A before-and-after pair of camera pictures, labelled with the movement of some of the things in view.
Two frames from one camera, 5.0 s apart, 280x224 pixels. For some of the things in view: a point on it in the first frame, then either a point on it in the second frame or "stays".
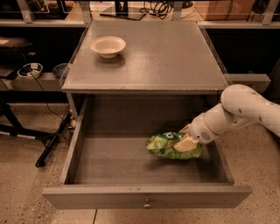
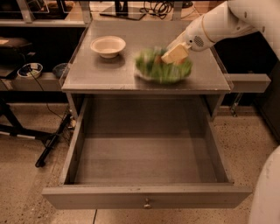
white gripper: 199,129 to 194,37
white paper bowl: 108,46 stays
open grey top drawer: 108,165 stays
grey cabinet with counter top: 143,59 stays
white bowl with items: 31,70 stays
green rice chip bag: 163,144 to 150,66
